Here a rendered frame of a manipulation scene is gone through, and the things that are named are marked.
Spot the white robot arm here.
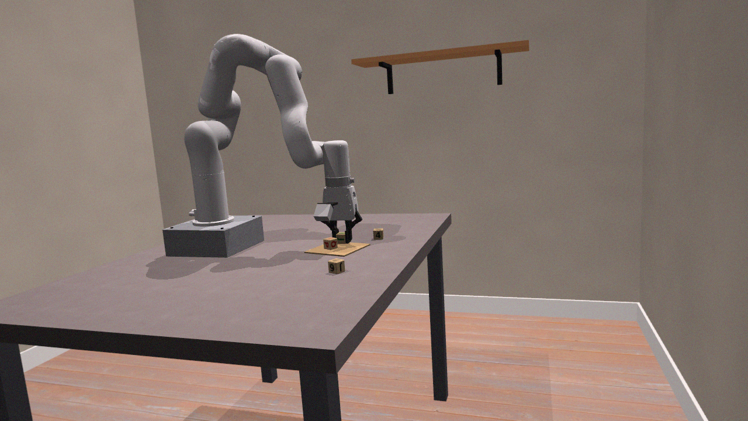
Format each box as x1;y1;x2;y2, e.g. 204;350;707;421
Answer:
184;34;355;227

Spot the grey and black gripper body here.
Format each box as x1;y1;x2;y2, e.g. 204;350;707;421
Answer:
323;185;358;220

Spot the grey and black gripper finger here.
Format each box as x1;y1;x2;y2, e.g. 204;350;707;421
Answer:
321;220;339;238
345;208;362;244

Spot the tan flat mat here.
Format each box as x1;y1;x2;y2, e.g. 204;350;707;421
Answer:
304;243;370;257

